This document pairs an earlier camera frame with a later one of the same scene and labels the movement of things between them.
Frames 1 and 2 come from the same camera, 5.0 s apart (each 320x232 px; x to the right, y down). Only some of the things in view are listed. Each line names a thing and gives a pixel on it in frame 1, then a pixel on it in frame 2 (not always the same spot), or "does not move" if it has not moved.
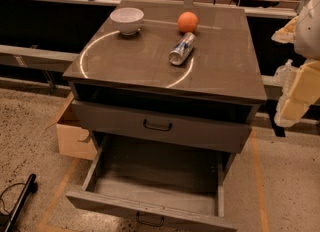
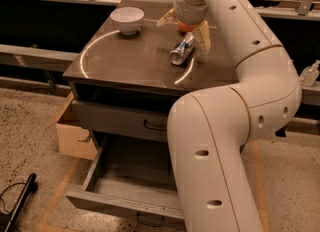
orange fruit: x=187 y=22 does not move
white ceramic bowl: x=127 y=19 does not move
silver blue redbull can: x=182 y=48 does not move
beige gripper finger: x=287 y=33 to x=168 y=18
